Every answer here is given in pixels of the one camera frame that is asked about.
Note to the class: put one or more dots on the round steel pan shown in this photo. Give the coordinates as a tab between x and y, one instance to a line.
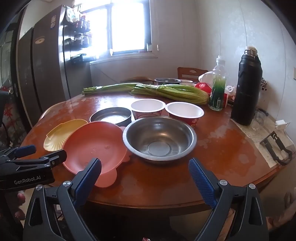
108	117

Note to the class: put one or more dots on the window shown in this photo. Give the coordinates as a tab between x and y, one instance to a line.
129	27

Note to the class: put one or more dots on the yellow shell-shaped plate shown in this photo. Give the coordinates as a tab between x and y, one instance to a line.
57	136

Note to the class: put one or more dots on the red patterned cloth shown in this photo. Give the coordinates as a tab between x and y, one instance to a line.
10	120

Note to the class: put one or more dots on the white plastic bag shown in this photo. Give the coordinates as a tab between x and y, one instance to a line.
207	76

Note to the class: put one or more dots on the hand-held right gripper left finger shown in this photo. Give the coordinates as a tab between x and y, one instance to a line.
90	176

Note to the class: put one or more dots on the white ceramic bowl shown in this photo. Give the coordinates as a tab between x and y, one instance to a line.
187	82

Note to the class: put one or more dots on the brown wooden chair with cutout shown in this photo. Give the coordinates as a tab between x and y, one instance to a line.
192	71

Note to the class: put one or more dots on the small white bottle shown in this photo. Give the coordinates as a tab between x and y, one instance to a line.
230	90

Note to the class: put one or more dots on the dark refrigerator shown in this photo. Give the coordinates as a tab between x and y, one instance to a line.
46	69

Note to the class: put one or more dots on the spotted cloth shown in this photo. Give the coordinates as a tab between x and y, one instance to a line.
263	84

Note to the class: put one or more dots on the glass mug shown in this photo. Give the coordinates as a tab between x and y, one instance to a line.
260	120

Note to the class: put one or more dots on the person's left hand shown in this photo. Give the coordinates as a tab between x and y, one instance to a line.
21	198

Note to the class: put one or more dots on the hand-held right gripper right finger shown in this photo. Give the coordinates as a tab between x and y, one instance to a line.
201	183

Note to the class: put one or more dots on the red and white can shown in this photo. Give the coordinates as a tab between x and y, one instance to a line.
225	100

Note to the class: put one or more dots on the clear green-label plastic bottle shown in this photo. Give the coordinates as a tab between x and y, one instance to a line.
216	97

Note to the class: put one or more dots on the thick celery bunch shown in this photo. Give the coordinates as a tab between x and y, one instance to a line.
173	93

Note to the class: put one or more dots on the pink plastic plate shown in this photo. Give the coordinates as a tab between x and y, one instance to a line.
92	143

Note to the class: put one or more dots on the small steel bowl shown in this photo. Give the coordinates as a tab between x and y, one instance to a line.
167	81

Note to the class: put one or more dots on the red and white paper bowl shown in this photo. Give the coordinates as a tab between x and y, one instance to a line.
148	109
185	113

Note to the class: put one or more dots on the white charger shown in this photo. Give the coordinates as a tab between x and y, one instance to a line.
281	124

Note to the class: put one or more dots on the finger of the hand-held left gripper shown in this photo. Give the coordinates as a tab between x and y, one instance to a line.
53	158
24	150

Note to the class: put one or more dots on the red packet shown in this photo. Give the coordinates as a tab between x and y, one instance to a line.
203	88

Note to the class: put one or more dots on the large steel bowl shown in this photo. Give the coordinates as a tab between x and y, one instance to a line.
159	139

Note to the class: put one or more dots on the black folding phone stand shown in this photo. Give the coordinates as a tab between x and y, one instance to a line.
275	143

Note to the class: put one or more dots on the thin celery bunch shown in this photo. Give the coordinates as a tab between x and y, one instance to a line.
108	89

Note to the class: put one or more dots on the black fridge side rack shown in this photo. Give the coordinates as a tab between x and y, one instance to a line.
77	56
81	24
79	39

